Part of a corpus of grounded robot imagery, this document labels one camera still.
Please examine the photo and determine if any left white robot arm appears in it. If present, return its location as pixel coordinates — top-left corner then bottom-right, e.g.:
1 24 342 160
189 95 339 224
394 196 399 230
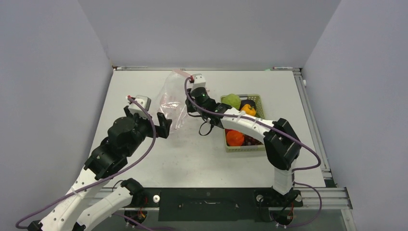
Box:
26 104 172 231

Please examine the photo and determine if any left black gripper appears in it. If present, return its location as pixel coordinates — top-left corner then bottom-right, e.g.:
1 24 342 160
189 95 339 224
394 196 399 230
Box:
123 106 171 157

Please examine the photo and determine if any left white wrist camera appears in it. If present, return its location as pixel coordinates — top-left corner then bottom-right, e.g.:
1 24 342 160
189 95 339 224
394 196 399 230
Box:
127 95 151 119

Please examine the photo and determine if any orange tangerine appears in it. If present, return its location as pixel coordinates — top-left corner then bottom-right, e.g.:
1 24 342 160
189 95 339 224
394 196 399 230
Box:
226 129 244 146

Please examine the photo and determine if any purple eggplant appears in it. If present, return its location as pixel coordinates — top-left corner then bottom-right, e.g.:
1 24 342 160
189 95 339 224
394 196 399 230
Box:
239 99 256 110

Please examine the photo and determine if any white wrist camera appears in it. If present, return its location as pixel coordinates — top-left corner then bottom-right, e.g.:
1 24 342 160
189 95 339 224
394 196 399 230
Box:
127 95 151 119
189 74 206 91

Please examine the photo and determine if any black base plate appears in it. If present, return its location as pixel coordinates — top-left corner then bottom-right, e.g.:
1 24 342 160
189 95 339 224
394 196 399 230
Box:
125 188 303 222

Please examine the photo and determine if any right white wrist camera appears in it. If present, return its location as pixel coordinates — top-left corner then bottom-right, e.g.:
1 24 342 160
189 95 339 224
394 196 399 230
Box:
189 74 206 91

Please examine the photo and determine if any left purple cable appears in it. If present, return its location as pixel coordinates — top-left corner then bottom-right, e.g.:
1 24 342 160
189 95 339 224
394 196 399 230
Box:
15 95 157 230

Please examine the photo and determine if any green cabbage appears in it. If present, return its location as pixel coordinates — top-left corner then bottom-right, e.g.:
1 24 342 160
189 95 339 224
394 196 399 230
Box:
221 93 241 110

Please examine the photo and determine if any orange bell pepper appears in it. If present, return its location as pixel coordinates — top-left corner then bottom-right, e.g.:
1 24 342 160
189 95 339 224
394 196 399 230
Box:
241 104 256 116

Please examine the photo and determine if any clear zip top bag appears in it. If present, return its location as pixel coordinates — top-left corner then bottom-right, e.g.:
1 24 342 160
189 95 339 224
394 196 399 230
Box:
156 70 187 133

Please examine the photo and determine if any beige plastic basket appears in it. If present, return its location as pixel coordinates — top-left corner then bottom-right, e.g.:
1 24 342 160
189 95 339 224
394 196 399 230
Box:
224 94 265 152

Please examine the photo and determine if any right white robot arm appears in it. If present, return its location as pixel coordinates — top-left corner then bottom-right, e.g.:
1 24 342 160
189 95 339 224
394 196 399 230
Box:
185 87 300 206

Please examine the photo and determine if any dark red grape bunch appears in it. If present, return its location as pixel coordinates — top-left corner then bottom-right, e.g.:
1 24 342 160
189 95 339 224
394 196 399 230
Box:
243 135 262 146

